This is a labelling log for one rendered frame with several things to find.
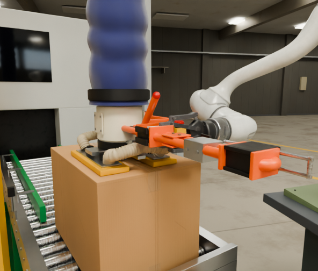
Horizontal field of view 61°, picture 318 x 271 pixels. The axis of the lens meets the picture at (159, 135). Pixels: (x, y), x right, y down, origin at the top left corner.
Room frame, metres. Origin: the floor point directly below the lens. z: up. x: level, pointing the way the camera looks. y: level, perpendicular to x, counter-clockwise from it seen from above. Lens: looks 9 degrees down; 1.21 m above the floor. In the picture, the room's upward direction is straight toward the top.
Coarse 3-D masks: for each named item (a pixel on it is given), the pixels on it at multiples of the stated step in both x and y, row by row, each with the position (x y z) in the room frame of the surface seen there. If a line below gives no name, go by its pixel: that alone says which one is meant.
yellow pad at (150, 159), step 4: (148, 156) 0.95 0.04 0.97; (152, 156) 0.95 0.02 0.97; (164, 156) 0.95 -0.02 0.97; (168, 156) 0.96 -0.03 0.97; (140, 160) 0.97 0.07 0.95; (144, 160) 0.94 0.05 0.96; (148, 160) 0.92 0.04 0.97; (152, 160) 0.92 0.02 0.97; (156, 160) 0.92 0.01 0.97; (160, 160) 0.92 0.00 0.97; (164, 160) 0.92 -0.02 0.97; (168, 160) 0.93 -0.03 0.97; (172, 160) 0.94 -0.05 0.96; (176, 160) 0.95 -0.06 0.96; (148, 164) 0.92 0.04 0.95; (152, 164) 0.90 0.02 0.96; (156, 164) 0.90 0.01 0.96; (160, 164) 0.91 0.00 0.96; (164, 164) 0.92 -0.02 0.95; (168, 164) 0.93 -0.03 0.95
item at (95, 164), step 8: (72, 152) 1.06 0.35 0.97; (80, 152) 1.02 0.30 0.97; (104, 152) 0.91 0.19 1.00; (80, 160) 0.96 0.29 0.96; (88, 160) 0.91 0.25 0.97; (96, 160) 0.89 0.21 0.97; (96, 168) 0.82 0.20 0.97; (104, 168) 0.81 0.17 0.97; (112, 168) 0.82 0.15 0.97; (120, 168) 0.83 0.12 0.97; (128, 168) 0.84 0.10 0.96
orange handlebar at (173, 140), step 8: (152, 120) 1.13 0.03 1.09; (160, 120) 1.15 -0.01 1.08; (128, 128) 0.89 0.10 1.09; (160, 136) 0.72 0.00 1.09; (168, 136) 0.69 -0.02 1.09; (176, 136) 0.68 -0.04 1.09; (184, 136) 0.69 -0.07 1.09; (168, 144) 0.70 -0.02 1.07; (176, 144) 0.66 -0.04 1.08; (208, 152) 0.56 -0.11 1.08; (216, 152) 0.54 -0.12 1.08; (264, 160) 0.46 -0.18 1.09; (272, 160) 0.46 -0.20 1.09; (280, 160) 0.47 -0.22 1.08; (264, 168) 0.45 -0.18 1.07; (272, 168) 0.45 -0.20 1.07
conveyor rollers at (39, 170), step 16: (32, 160) 2.59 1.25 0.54; (48, 160) 2.58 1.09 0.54; (16, 176) 2.04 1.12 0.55; (32, 176) 2.09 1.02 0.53; (48, 176) 2.07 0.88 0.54; (48, 192) 1.73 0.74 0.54; (32, 208) 1.45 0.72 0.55; (48, 208) 1.48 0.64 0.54; (32, 224) 1.27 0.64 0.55; (48, 224) 1.30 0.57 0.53; (48, 240) 1.14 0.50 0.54; (48, 256) 1.05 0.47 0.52; (64, 256) 1.00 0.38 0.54
